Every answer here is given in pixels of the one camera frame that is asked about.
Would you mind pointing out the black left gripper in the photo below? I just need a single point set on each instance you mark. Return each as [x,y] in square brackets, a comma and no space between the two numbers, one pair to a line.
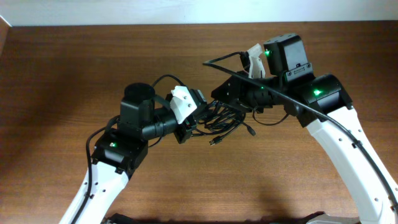
[184,128]

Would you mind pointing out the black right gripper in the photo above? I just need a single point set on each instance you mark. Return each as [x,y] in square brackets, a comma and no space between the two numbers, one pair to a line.
[237,90]

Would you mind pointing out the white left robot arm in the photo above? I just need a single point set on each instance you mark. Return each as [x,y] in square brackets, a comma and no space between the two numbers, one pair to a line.
[124,143]

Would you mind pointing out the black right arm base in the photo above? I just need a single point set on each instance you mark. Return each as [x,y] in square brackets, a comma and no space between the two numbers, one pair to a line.
[323,218]

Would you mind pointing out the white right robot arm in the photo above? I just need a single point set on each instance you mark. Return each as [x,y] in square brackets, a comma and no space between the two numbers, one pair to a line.
[278,72]

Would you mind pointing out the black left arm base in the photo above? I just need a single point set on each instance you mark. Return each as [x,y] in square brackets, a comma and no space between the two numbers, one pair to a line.
[118,219]

